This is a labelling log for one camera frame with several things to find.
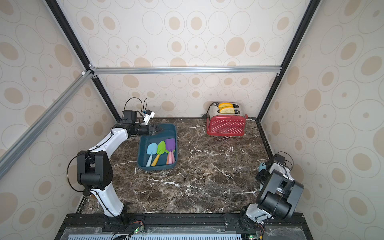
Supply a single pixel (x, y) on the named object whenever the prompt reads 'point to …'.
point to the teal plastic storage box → (169, 131)
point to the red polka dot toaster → (220, 124)
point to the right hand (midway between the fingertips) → (263, 181)
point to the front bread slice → (227, 110)
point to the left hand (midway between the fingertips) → (164, 128)
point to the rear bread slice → (221, 105)
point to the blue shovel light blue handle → (152, 149)
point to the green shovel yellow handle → (161, 149)
